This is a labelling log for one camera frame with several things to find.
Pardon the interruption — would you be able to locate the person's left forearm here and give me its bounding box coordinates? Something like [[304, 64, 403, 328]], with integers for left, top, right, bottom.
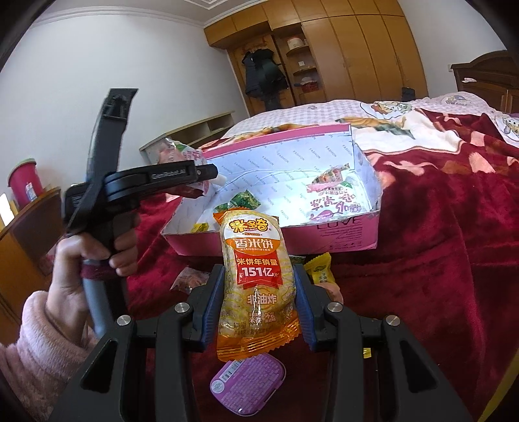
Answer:
[[0, 290, 100, 422]]

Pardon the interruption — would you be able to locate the pink checked bed sheet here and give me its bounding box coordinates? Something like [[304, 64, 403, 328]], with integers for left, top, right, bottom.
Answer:
[[225, 93, 519, 151]]

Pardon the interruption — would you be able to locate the purple snack tray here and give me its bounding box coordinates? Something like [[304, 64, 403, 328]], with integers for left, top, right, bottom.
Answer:
[[210, 352, 286, 416]]

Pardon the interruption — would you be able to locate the red cup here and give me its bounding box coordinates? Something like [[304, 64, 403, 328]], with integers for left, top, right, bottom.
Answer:
[[9, 159, 44, 207]]

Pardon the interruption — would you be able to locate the clear red snack packet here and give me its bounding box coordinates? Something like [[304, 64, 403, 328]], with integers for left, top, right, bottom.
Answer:
[[170, 268, 211, 293]]

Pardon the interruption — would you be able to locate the person's left hand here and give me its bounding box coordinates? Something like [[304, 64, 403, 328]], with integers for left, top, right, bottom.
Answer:
[[44, 233, 140, 337]]

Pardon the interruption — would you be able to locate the black coat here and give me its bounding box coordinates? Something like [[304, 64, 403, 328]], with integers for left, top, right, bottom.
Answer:
[[242, 49, 289, 110]]

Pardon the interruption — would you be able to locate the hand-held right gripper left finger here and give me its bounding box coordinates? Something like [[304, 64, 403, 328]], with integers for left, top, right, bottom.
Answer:
[[53, 266, 224, 422]]

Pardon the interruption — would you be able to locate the dark wooden headboard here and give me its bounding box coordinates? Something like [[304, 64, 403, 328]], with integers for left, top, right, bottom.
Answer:
[[450, 51, 519, 118]]

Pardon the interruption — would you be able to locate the pink cardboard box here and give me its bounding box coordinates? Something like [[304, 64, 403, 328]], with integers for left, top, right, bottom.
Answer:
[[161, 123, 384, 257]]

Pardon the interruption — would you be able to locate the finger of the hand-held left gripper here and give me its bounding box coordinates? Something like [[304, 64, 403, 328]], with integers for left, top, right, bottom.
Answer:
[[187, 163, 220, 199]]

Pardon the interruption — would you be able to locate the wooden wardrobe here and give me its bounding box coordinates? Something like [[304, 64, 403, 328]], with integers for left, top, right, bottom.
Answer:
[[203, 0, 430, 116]]

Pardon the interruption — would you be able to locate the pink spouted pouch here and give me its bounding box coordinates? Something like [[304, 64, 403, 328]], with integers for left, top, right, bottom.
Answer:
[[144, 137, 222, 199], [307, 161, 363, 220]]

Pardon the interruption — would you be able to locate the wooden side desk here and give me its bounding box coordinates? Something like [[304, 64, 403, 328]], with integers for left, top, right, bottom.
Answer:
[[0, 187, 74, 325]]

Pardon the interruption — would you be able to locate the red floral blanket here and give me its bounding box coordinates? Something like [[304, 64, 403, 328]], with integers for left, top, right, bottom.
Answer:
[[126, 101, 519, 422]]

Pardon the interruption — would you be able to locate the white bedside shelf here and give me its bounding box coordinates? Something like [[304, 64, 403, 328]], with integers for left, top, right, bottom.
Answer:
[[139, 111, 236, 163]]

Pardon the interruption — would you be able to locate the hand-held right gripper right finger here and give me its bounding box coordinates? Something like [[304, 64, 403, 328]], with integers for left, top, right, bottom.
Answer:
[[294, 264, 473, 422]]

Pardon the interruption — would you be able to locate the small green snack packet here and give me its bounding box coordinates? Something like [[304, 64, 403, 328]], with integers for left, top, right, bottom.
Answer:
[[229, 192, 258, 212]]

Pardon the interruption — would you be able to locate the orange rice cracker packet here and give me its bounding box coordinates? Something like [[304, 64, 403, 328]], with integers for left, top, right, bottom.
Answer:
[[213, 206, 301, 363]]

